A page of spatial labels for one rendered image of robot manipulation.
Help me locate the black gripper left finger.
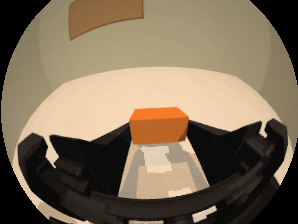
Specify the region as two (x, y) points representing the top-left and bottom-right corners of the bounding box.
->
(49, 123), (132, 197)

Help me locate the orange block with dark square face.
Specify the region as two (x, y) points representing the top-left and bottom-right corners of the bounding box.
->
(129, 108), (189, 144)

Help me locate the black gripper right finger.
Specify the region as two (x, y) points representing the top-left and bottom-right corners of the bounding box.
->
(186, 119), (262, 186)

